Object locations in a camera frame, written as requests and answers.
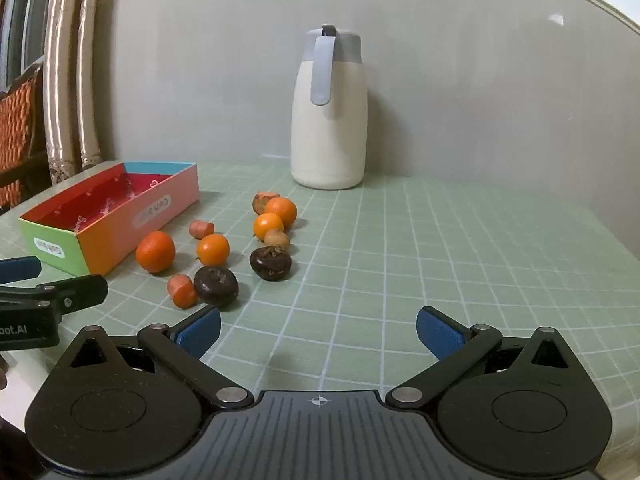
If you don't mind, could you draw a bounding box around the small orange tangerine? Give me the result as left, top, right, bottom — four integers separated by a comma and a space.
253, 212, 285, 241
264, 197, 298, 228
196, 233, 231, 267

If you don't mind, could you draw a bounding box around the white thermos jug grey lid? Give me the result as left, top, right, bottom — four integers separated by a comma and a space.
291, 24, 369, 191

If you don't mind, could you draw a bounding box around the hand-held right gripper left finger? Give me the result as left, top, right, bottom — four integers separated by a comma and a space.
65, 305, 254, 411

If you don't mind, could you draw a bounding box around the dark window frame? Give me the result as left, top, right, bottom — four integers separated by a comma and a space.
0, 0, 62, 92

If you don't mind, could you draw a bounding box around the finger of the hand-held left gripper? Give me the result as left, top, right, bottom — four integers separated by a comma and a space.
0, 256, 42, 287
0, 274, 109, 322

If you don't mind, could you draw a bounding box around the beige striped curtain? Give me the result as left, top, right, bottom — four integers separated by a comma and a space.
42, 0, 120, 189

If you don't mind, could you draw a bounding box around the brown fruit with orange top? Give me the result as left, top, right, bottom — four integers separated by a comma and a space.
252, 191, 281, 216

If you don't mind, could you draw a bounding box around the large orange tangerine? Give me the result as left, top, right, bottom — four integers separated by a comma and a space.
135, 231, 177, 275

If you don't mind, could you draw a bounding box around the green grid tablecloth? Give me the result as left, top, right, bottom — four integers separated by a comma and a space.
0, 160, 640, 466

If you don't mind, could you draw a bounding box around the small light brown fruit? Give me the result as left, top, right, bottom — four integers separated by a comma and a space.
263, 229, 291, 252

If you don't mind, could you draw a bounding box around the dark brown mangosteen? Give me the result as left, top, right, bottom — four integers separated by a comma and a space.
249, 246, 292, 282
193, 265, 239, 309

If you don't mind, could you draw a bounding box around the colourful cardboard box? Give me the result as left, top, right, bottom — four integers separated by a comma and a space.
18, 161, 201, 278

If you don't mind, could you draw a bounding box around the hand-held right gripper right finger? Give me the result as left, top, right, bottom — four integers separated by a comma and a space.
386, 305, 577, 411

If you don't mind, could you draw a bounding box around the wooden chair orange woven back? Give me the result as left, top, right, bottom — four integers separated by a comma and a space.
0, 61, 51, 213

